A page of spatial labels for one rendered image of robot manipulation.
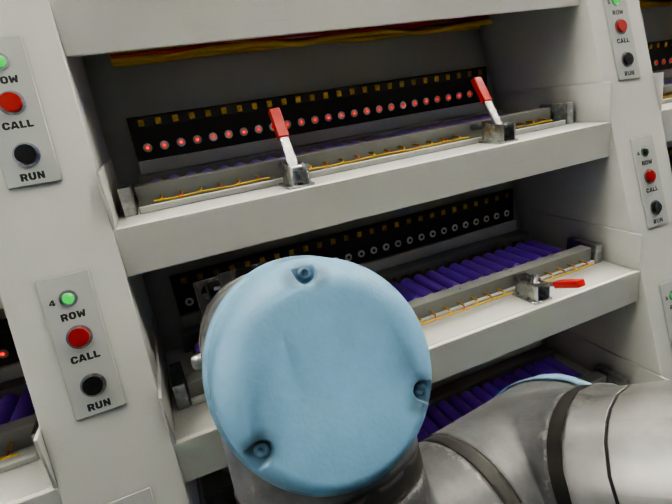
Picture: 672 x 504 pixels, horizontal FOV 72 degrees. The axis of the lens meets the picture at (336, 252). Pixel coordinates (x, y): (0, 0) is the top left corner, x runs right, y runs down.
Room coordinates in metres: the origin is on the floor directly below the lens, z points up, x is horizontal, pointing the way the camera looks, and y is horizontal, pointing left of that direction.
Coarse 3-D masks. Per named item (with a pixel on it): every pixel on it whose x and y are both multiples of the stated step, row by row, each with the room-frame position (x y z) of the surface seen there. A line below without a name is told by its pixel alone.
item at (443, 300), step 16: (560, 256) 0.63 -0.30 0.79; (576, 256) 0.63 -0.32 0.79; (512, 272) 0.60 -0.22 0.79; (528, 272) 0.60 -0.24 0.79; (544, 272) 0.61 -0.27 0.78; (448, 288) 0.58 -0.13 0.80; (464, 288) 0.57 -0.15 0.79; (480, 288) 0.58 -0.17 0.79; (496, 288) 0.59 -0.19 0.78; (416, 304) 0.55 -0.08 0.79; (432, 304) 0.55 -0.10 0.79; (448, 304) 0.56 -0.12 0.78; (480, 304) 0.56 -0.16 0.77; (432, 320) 0.54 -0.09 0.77; (192, 384) 0.46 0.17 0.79
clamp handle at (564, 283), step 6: (534, 276) 0.56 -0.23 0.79; (534, 282) 0.56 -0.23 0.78; (540, 282) 0.56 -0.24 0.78; (546, 282) 0.55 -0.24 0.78; (552, 282) 0.54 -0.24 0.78; (558, 282) 0.52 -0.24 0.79; (564, 282) 0.51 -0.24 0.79; (570, 282) 0.51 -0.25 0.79; (576, 282) 0.50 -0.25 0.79; (582, 282) 0.50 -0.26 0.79; (558, 288) 0.52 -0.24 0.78
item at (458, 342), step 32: (512, 224) 0.75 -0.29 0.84; (544, 224) 0.74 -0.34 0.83; (576, 224) 0.68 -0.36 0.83; (416, 256) 0.70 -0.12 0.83; (608, 256) 0.64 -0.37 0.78; (640, 256) 0.60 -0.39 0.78; (576, 288) 0.58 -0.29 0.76; (608, 288) 0.59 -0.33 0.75; (192, 320) 0.59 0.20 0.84; (448, 320) 0.55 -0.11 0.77; (480, 320) 0.54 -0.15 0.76; (512, 320) 0.53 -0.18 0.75; (544, 320) 0.55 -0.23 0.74; (576, 320) 0.57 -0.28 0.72; (160, 352) 0.50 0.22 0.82; (192, 352) 0.57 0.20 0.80; (448, 352) 0.50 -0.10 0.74; (480, 352) 0.52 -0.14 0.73; (160, 384) 0.41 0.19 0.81; (192, 416) 0.44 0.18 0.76; (192, 448) 0.41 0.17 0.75
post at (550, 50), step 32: (480, 32) 0.79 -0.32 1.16; (512, 32) 0.73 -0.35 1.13; (544, 32) 0.67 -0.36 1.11; (576, 32) 0.62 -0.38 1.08; (608, 32) 0.61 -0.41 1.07; (640, 32) 0.63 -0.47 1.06; (512, 64) 0.74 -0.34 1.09; (544, 64) 0.68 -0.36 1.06; (576, 64) 0.63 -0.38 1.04; (608, 64) 0.61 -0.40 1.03; (640, 64) 0.63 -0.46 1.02; (640, 96) 0.62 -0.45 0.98; (640, 128) 0.62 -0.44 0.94; (608, 160) 0.62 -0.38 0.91; (544, 192) 0.73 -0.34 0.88; (576, 192) 0.67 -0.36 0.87; (608, 192) 0.62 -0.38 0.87; (608, 224) 0.63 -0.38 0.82; (640, 224) 0.61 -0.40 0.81; (640, 288) 0.61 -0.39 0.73; (608, 320) 0.66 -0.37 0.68; (640, 320) 0.62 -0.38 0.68; (640, 352) 0.62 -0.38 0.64
